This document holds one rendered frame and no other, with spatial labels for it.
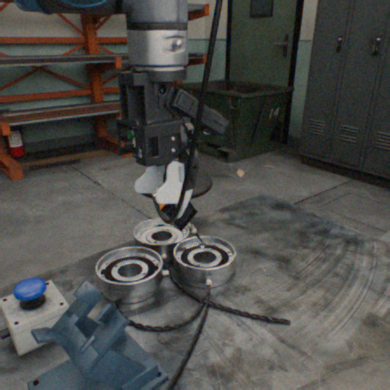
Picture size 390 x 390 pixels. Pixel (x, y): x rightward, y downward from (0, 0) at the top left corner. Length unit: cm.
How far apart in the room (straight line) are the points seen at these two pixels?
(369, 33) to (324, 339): 300
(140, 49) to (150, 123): 9
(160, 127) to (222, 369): 31
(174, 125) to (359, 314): 38
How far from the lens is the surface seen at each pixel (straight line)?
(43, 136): 444
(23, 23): 434
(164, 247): 64
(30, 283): 54
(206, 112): 53
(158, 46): 47
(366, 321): 60
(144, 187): 55
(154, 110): 49
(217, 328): 54
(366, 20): 341
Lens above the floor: 117
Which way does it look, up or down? 25 degrees down
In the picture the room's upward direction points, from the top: straight up
